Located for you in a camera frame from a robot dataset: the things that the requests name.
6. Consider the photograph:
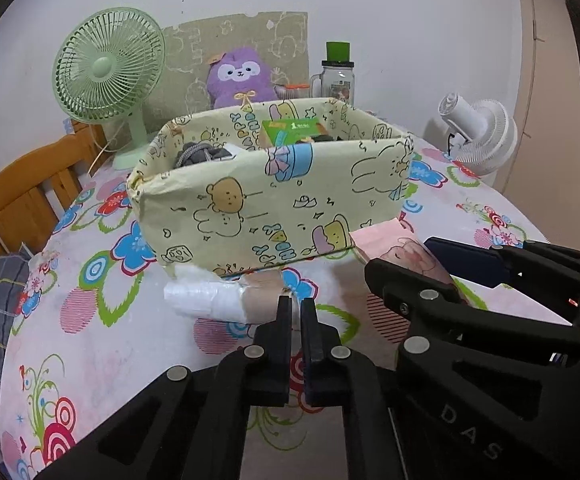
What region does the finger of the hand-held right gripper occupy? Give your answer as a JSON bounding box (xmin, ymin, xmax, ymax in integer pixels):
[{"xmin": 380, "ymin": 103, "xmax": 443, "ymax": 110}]
[
  {"xmin": 424, "ymin": 236, "xmax": 580, "ymax": 322},
  {"xmin": 364, "ymin": 257, "xmax": 580, "ymax": 377}
]

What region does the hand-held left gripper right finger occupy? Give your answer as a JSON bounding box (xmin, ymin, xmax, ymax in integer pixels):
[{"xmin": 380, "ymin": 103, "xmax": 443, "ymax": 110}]
[{"xmin": 300, "ymin": 297, "xmax": 402, "ymax": 480}]

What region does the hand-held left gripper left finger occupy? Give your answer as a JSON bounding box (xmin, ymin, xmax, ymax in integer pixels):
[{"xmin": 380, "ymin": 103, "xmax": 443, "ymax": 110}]
[{"xmin": 32, "ymin": 295, "xmax": 293, "ymax": 480}]

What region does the pink tissue packet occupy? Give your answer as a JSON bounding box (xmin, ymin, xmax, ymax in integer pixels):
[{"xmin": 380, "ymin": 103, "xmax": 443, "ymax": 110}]
[{"xmin": 352, "ymin": 220, "xmax": 466, "ymax": 306}]

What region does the yellow cartoon printed storage box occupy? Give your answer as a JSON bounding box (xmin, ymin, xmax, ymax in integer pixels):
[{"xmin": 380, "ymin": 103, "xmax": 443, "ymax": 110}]
[{"xmin": 126, "ymin": 96, "xmax": 416, "ymax": 278}]

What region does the green packet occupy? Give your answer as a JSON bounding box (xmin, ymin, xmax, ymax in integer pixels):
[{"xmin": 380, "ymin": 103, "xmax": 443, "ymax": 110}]
[{"xmin": 261, "ymin": 117, "xmax": 323, "ymax": 147}]

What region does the grey fabric bundle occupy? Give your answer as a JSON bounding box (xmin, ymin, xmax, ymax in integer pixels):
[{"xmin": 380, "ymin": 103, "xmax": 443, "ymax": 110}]
[{"xmin": 172, "ymin": 142, "xmax": 231, "ymax": 168}]

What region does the white standing fan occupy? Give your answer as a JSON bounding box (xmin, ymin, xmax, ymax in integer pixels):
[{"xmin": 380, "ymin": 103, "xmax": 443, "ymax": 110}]
[{"xmin": 437, "ymin": 91, "xmax": 519, "ymax": 188}]

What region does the beige door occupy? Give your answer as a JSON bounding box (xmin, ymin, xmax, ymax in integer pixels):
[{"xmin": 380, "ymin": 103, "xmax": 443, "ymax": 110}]
[{"xmin": 507, "ymin": 0, "xmax": 580, "ymax": 211}]

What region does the glass mug jar green lid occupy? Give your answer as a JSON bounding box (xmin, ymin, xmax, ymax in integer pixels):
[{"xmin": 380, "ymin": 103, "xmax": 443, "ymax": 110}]
[{"xmin": 310, "ymin": 41, "xmax": 358, "ymax": 107}]

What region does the cotton swab container orange lid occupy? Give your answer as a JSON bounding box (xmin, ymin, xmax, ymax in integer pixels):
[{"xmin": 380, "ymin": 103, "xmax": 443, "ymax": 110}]
[{"xmin": 276, "ymin": 81, "xmax": 313, "ymax": 102}]

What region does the purple plush toy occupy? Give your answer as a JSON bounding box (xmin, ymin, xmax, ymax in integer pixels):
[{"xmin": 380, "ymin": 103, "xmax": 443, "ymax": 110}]
[{"xmin": 206, "ymin": 46, "xmax": 281, "ymax": 110}]

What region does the wooden bed headboard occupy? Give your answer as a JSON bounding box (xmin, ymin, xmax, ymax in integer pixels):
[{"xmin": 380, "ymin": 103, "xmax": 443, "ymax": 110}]
[{"xmin": 0, "ymin": 122, "xmax": 111, "ymax": 256}]

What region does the green cartoon printed board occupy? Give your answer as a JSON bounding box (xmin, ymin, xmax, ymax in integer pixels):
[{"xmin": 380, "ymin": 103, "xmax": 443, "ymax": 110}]
[{"xmin": 145, "ymin": 11, "xmax": 310, "ymax": 133}]

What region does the green desk fan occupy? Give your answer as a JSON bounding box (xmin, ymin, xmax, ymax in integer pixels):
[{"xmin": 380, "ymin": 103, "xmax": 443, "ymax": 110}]
[{"xmin": 52, "ymin": 7, "xmax": 167, "ymax": 171}]

